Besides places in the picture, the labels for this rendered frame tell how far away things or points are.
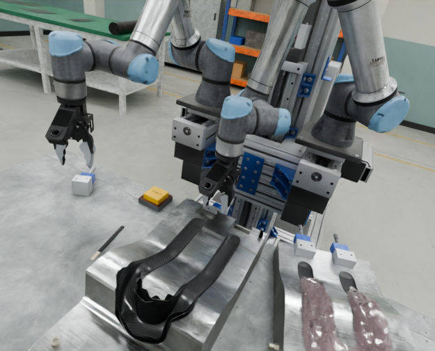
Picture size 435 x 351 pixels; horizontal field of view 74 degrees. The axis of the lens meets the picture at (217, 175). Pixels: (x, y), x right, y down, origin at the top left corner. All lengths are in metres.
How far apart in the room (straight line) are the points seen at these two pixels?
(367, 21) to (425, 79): 5.29
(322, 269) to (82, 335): 0.57
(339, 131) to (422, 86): 5.06
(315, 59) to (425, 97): 4.98
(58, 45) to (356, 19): 0.69
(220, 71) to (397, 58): 4.99
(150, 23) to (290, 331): 0.77
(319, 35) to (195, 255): 0.91
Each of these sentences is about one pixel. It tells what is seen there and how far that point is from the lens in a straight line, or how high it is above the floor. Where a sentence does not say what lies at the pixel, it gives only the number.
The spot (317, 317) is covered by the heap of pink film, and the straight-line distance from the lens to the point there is 0.66.
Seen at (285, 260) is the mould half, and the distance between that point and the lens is 0.82.
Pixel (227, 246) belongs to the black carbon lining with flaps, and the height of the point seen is 0.88.
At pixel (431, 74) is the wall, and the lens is 6.10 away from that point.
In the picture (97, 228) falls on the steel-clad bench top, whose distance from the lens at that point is 0.91.
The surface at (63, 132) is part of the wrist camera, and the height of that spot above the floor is 1.06.
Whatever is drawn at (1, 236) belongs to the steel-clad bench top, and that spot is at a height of 0.80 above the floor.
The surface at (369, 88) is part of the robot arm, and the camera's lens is 0.93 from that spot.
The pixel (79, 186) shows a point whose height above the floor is 0.84.
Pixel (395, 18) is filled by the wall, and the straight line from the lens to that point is 5.93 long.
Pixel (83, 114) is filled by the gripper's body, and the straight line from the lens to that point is 0.93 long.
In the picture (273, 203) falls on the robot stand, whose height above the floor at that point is 0.72.
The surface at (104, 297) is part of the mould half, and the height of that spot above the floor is 0.89.
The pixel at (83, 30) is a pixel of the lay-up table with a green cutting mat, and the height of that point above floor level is 0.86.
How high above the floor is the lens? 1.41
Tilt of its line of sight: 31 degrees down
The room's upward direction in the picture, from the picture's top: 11 degrees clockwise
